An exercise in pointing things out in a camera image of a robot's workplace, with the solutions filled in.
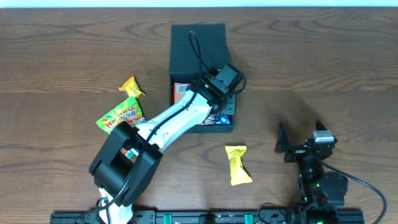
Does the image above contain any black open gift box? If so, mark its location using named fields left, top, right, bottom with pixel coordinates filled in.
left=169, top=23, right=237, bottom=134

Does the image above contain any red wafer snack box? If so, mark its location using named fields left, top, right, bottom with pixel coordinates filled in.
left=172, top=83, right=188, bottom=104

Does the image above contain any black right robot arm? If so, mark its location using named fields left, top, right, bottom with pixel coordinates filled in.
left=275, top=120, right=348, bottom=223

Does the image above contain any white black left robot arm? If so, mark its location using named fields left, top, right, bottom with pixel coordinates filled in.
left=89, top=73, right=246, bottom=223

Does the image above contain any green Haribo gummy bag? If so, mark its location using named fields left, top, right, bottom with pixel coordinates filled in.
left=95, top=96, right=146, bottom=159

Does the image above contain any small orange candy wrapper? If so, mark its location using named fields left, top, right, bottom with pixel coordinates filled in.
left=118, top=76, right=145, bottom=98

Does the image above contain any blue Oreo cookie pack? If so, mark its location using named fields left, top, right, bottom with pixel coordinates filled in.
left=206, top=114, right=231, bottom=125

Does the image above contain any yellow candy wrapper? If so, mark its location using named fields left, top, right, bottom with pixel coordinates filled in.
left=225, top=146, right=252, bottom=186

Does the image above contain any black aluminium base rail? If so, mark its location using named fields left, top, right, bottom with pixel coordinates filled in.
left=49, top=208, right=365, bottom=224

